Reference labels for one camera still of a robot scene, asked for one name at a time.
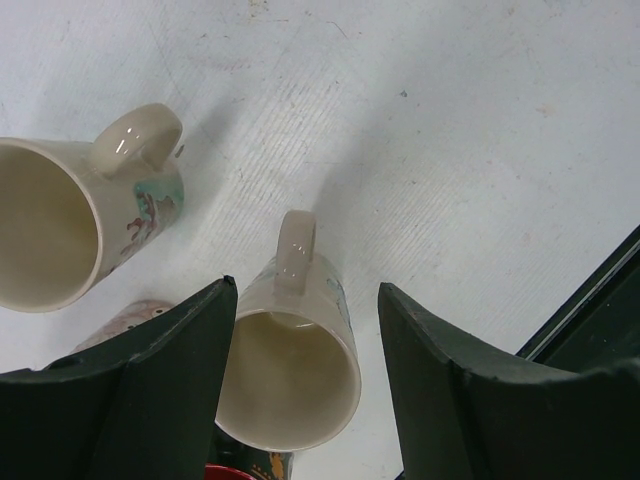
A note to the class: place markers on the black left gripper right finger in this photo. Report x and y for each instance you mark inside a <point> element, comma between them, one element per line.
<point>465,409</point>

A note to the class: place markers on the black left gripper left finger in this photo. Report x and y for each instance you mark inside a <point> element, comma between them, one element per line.
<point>138,406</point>

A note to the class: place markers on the pink patterned mug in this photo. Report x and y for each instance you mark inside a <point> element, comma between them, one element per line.
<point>120,325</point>

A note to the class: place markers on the black mug with red interior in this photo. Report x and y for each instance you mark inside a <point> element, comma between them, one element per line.
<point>231,459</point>

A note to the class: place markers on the cream mug with sea print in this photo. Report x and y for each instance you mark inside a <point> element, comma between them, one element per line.
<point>292,380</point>

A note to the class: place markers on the beige mug with red print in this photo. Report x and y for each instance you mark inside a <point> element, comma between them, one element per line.
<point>73,212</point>

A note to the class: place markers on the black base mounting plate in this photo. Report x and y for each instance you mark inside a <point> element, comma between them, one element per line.
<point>599,323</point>

